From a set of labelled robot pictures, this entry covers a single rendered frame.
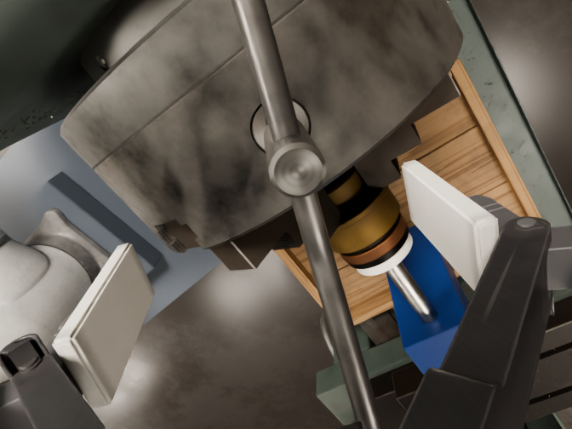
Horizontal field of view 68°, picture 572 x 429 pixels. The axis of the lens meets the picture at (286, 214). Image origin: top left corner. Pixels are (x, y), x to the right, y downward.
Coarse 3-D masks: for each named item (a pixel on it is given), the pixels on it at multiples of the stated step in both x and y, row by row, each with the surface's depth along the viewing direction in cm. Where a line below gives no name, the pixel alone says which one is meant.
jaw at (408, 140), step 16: (448, 80) 34; (432, 96) 34; (448, 96) 34; (416, 112) 35; (400, 128) 36; (384, 144) 37; (400, 144) 37; (416, 144) 37; (368, 160) 38; (384, 160) 38; (368, 176) 39; (384, 176) 39; (400, 176) 38
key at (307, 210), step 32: (256, 0) 15; (256, 32) 15; (256, 64) 16; (288, 96) 16; (288, 128) 17; (320, 224) 19; (320, 256) 19; (320, 288) 19; (352, 352) 20; (352, 384) 20
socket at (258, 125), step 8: (296, 104) 23; (256, 112) 23; (264, 112) 23; (296, 112) 24; (304, 112) 24; (256, 120) 24; (264, 120) 24; (304, 120) 24; (256, 128) 24; (264, 128) 24; (256, 136) 24
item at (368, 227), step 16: (352, 176) 39; (336, 192) 39; (352, 192) 39; (368, 192) 40; (384, 192) 39; (352, 208) 40; (368, 208) 38; (384, 208) 40; (352, 224) 39; (368, 224) 39; (384, 224) 40; (400, 224) 42; (336, 240) 41; (352, 240) 40; (368, 240) 40; (384, 240) 41; (400, 240) 41; (352, 256) 42; (368, 256) 41; (384, 256) 41
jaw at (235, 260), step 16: (320, 192) 38; (336, 208) 39; (176, 224) 31; (272, 224) 34; (288, 224) 35; (336, 224) 39; (192, 240) 31; (240, 240) 32; (256, 240) 33; (272, 240) 34; (288, 240) 36; (224, 256) 34; (240, 256) 32; (256, 256) 33
